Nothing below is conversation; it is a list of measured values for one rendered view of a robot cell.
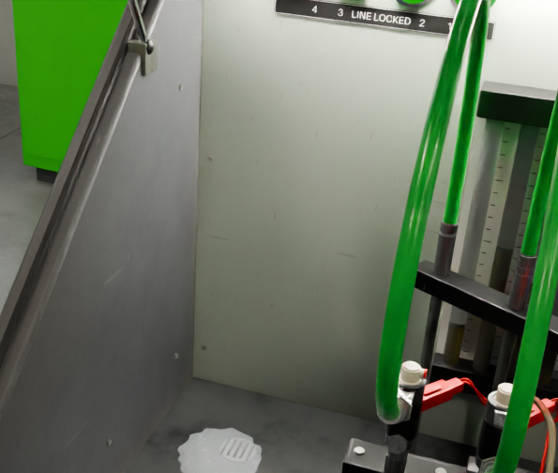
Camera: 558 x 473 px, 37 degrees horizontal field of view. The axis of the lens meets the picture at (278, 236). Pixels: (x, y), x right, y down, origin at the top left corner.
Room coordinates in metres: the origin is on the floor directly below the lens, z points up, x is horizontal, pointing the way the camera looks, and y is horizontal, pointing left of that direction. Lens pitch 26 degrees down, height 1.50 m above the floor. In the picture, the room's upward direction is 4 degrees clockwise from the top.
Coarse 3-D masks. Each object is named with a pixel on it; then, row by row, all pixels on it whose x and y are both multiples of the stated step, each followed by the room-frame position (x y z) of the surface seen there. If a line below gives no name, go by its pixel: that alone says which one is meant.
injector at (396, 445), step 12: (420, 384) 0.58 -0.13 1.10; (420, 396) 0.58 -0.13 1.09; (420, 408) 0.59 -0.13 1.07; (408, 420) 0.58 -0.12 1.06; (396, 432) 0.58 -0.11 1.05; (408, 432) 0.58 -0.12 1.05; (396, 444) 0.56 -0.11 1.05; (408, 444) 0.58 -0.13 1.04; (396, 456) 0.58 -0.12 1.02; (384, 468) 0.59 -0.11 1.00; (396, 468) 0.58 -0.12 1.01
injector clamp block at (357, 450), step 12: (360, 444) 0.64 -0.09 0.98; (372, 444) 0.65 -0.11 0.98; (348, 456) 0.63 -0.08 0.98; (360, 456) 0.63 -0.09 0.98; (372, 456) 0.63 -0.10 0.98; (384, 456) 0.63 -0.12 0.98; (408, 456) 0.63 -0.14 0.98; (420, 456) 0.63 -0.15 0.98; (348, 468) 0.62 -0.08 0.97; (360, 468) 0.61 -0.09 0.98; (372, 468) 0.61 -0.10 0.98; (408, 468) 0.61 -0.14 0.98; (420, 468) 0.62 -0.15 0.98; (432, 468) 0.62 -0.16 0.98; (444, 468) 0.62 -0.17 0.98; (456, 468) 0.62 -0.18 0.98
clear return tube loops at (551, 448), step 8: (536, 400) 0.56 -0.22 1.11; (544, 408) 0.56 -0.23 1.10; (544, 416) 0.56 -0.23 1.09; (552, 424) 0.55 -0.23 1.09; (552, 432) 0.54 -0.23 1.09; (552, 440) 0.53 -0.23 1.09; (552, 448) 0.52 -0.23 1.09; (552, 456) 0.52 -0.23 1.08; (552, 464) 0.51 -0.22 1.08; (552, 472) 0.51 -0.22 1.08
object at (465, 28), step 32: (480, 0) 0.59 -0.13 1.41; (480, 32) 0.72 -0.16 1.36; (448, 64) 0.51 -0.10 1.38; (480, 64) 0.75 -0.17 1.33; (448, 96) 0.49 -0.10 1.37; (416, 160) 0.47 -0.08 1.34; (416, 192) 0.45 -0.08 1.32; (448, 192) 0.78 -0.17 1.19; (416, 224) 0.44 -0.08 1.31; (448, 224) 0.78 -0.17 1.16; (416, 256) 0.43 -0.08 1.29; (384, 320) 0.43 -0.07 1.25; (384, 352) 0.42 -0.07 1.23; (384, 384) 0.42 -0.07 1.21; (384, 416) 0.44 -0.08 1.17
